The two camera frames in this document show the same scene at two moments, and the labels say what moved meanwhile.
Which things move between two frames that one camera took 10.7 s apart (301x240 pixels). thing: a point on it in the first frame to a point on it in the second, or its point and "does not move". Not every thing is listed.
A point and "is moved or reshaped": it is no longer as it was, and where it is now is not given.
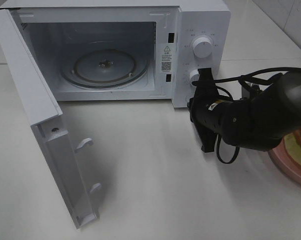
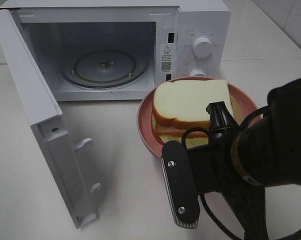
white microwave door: [44, 115] does not move
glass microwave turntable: [105, 68] does not move
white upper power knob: [202, 47] does not move
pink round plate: [288, 165] is moved or reshaped
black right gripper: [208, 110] to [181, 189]
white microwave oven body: [142, 53] does not move
